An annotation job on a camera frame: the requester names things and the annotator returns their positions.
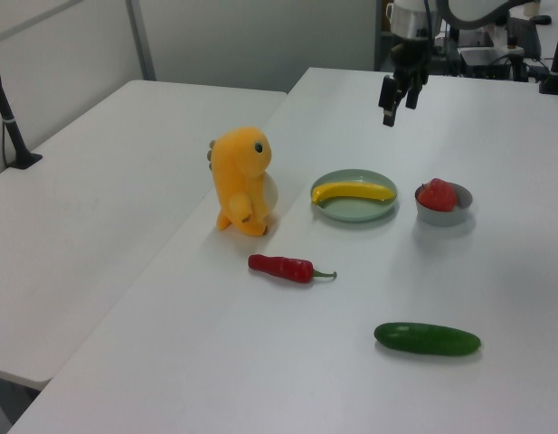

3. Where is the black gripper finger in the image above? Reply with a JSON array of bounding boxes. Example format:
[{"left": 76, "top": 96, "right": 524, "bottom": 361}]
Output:
[
  {"left": 404, "top": 80, "right": 423, "bottom": 110},
  {"left": 378, "top": 75, "right": 401, "bottom": 128}
]

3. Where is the black camera stand pole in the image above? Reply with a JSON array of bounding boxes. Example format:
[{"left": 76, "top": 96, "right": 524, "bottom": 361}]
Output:
[
  {"left": 0, "top": 44, "right": 44, "bottom": 171},
  {"left": 537, "top": 25, "right": 558, "bottom": 96}
]

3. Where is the pale green plastic plate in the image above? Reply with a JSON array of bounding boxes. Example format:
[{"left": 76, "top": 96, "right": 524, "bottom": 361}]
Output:
[{"left": 310, "top": 167, "right": 402, "bottom": 223}]

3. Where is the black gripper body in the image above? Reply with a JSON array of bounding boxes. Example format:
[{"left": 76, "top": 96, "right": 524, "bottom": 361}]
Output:
[{"left": 389, "top": 41, "right": 430, "bottom": 91}]

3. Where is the red apple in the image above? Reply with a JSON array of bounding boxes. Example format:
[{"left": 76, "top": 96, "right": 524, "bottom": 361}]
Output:
[{"left": 417, "top": 177, "right": 459, "bottom": 212}]

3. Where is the red chili pepper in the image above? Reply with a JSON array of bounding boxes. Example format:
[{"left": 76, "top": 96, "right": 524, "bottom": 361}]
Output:
[{"left": 247, "top": 253, "right": 338, "bottom": 286}]

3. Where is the small grey bowl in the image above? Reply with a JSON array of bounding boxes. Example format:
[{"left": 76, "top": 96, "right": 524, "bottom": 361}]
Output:
[{"left": 413, "top": 182, "right": 475, "bottom": 228}]

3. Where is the yellow banana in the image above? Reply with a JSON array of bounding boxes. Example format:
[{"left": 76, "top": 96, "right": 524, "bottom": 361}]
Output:
[{"left": 310, "top": 180, "right": 398, "bottom": 207}]

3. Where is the grey partition post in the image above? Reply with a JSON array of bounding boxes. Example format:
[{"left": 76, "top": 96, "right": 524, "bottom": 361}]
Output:
[{"left": 126, "top": 0, "right": 156, "bottom": 83}]

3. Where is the orange dinosaur plush toy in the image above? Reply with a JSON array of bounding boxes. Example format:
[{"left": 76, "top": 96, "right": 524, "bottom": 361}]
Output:
[{"left": 204, "top": 127, "right": 280, "bottom": 238}]

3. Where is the green cucumber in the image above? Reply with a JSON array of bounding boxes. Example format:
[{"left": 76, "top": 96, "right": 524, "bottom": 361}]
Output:
[{"left": 373, "top": 321, "right": 483, "bottom": 357}]

